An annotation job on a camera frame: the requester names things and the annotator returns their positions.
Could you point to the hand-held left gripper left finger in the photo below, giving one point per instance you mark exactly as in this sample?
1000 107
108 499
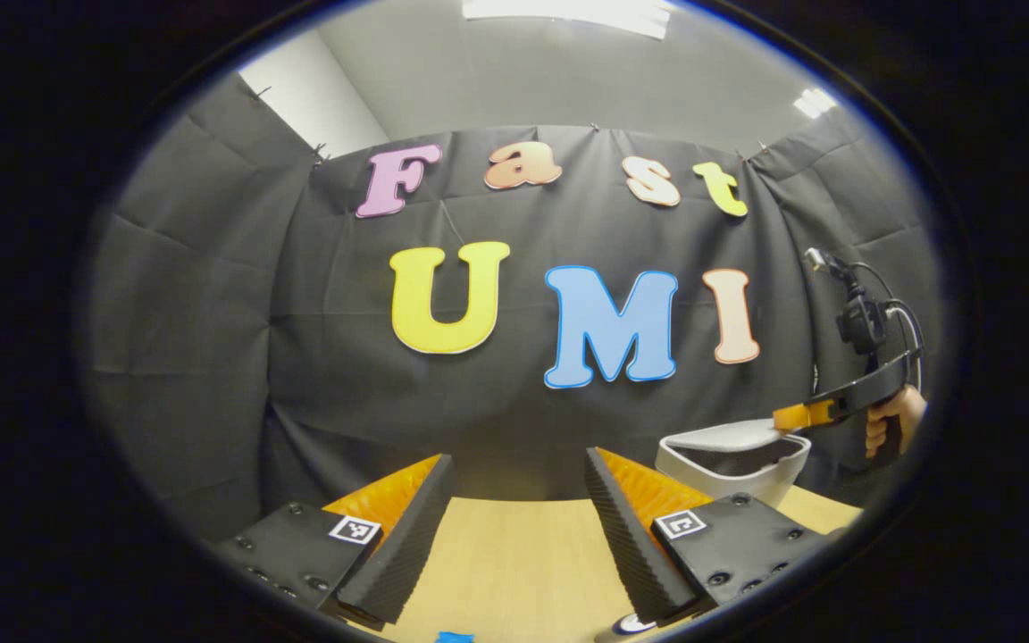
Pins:
407 554

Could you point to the blue paper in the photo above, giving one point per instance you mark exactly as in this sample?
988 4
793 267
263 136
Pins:
455 638

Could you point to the small ceiling light panel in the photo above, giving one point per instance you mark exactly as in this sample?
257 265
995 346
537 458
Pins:
814 101

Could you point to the wooden desktop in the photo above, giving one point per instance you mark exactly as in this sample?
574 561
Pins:
514 563

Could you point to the silver blue pop can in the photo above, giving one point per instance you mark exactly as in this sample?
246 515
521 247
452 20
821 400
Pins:
629 625

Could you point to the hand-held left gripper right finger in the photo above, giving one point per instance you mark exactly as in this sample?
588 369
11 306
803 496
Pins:
631 554

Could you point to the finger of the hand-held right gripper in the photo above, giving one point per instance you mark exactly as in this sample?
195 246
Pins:
805 416

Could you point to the white desktop garbage bin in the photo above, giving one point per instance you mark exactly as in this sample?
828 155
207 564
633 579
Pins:
782 478

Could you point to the large ceiling light panel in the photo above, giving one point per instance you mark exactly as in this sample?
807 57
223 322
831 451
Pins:
568 13

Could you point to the black backdrop cloth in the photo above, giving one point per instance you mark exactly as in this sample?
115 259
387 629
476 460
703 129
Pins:
211 313

